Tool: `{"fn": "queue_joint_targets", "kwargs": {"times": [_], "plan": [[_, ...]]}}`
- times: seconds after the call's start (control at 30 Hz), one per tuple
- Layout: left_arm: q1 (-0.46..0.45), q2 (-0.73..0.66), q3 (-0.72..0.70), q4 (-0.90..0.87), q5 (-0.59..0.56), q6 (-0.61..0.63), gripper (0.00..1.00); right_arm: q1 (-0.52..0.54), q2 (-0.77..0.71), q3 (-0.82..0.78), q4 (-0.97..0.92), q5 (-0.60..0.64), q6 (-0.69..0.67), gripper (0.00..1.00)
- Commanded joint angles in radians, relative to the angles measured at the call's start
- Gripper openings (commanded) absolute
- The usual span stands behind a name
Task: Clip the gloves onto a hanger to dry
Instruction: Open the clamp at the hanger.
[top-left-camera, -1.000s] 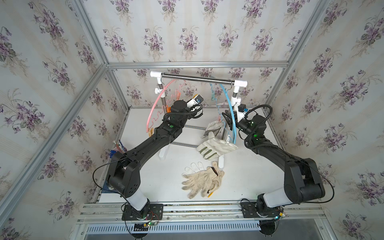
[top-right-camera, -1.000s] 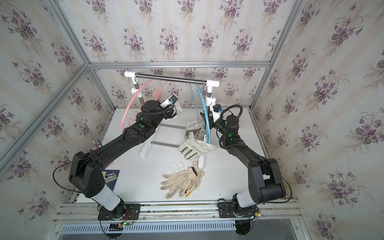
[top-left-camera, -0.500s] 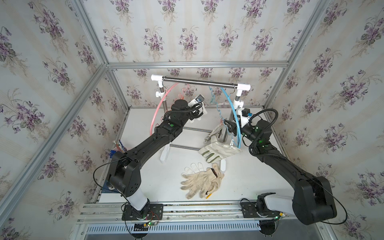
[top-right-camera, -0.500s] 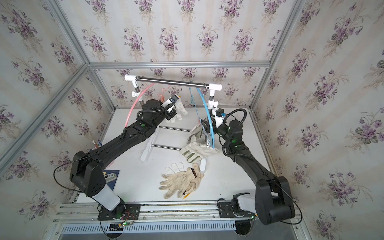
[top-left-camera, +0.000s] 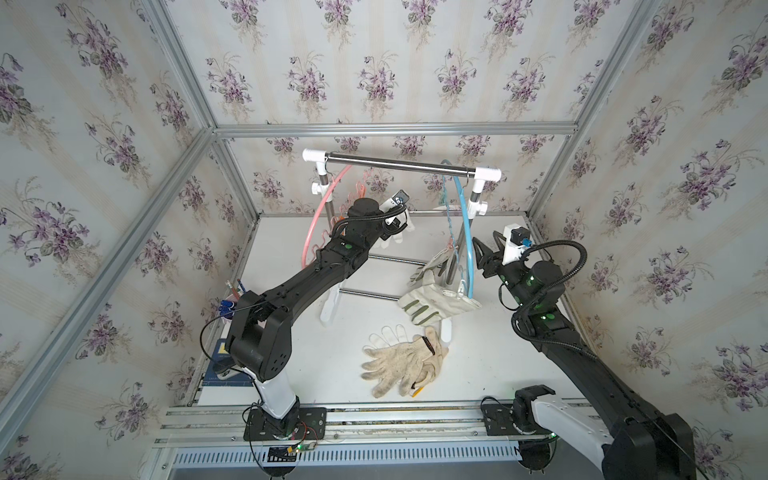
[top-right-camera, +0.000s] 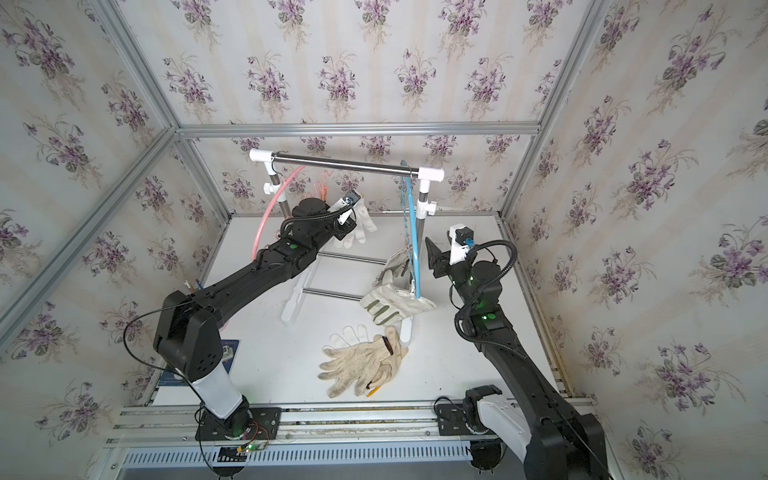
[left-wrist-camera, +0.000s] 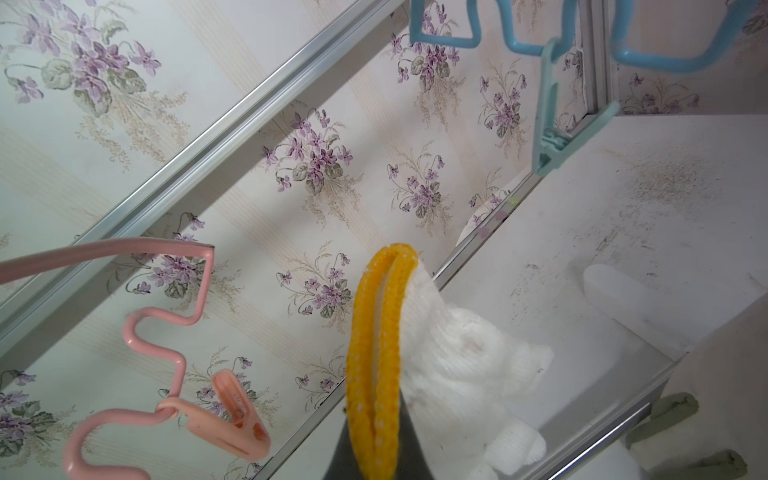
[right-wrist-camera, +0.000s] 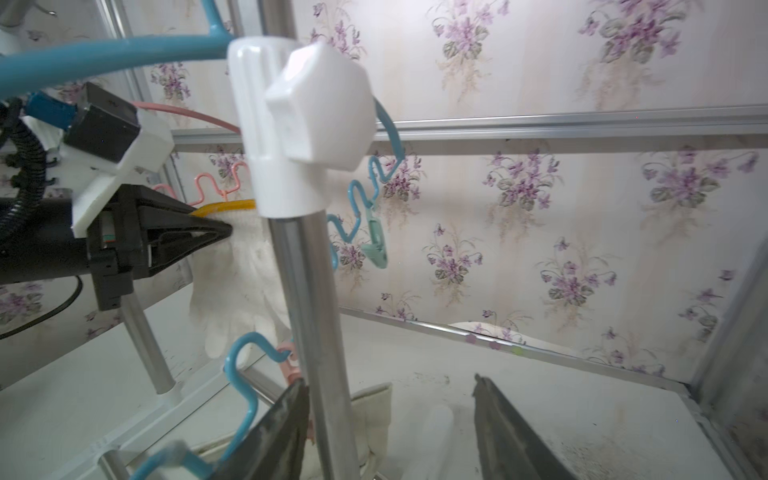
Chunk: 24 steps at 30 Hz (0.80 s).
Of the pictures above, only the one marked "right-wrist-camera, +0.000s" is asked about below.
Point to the blue wavy hanger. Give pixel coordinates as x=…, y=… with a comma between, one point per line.
x=252, y=363

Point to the pink wavy hanger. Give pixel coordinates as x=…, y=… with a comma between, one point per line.
x=210, y=174

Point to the white knit glove yellow cuff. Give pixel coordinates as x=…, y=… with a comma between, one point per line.
x=237, y=287

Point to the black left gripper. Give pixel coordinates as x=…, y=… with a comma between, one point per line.
x=134, y=237

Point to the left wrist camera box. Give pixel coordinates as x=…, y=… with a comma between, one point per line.
x=94, y=145

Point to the white and steel drying rack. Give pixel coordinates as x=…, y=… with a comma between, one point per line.
x=303, y=111

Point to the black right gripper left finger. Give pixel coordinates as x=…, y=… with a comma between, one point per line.
x=274, y=448

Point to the pink clothes peg on blue hanger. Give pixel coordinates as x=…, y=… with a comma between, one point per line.
x=291, y=372

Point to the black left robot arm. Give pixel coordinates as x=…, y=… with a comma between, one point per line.
x=37, y=242

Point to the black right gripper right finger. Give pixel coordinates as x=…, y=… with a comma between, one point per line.
x=508, y=446

